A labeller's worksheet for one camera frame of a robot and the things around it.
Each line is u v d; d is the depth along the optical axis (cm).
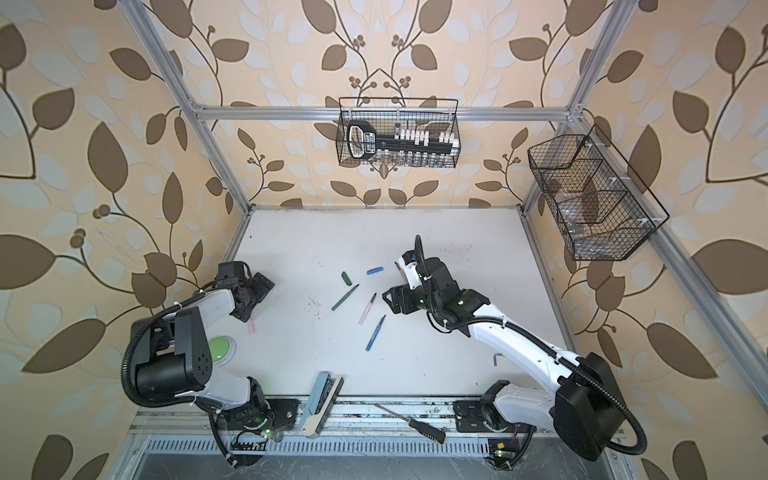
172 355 45
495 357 84
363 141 83
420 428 72
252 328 89
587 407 40
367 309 94
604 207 73
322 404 74
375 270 102
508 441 72
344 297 96
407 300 69
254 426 72
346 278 102
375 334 89
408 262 71
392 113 90
